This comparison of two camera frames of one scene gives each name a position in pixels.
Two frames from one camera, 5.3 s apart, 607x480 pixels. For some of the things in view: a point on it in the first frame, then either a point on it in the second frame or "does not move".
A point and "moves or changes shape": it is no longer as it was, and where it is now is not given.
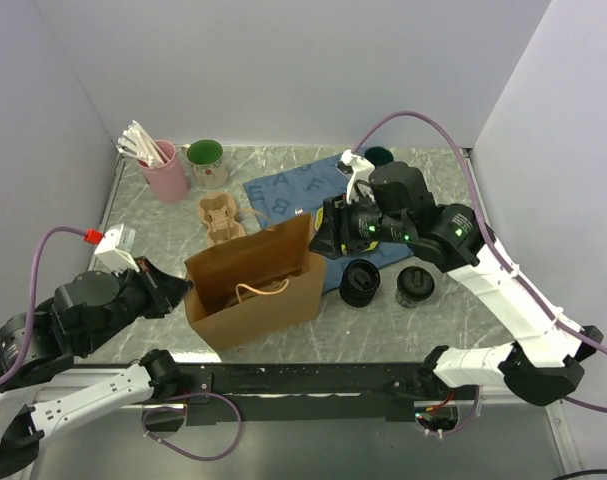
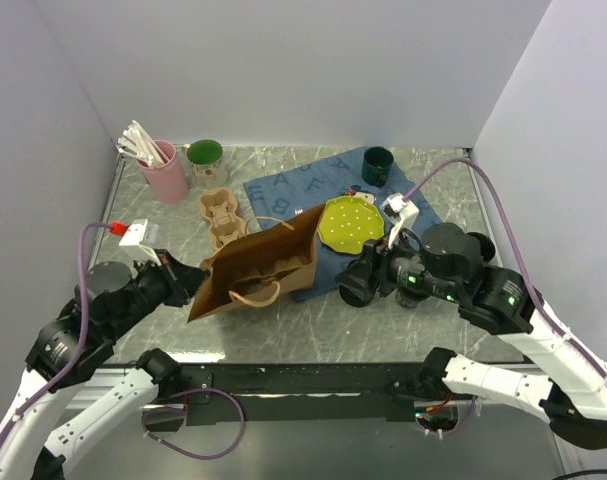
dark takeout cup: x=415 y=285 does not move
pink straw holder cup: x=167 y=181 does not move
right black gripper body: x=362 y=223 -> x=393 y=265
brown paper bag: x=260 y=285 moves or changes shape
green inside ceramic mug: x=206 y=166 does not move
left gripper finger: x=172 y=289 -> x=190 y=278
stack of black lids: x=359 y=282 does not move
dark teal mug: x=379 y=155 does not move
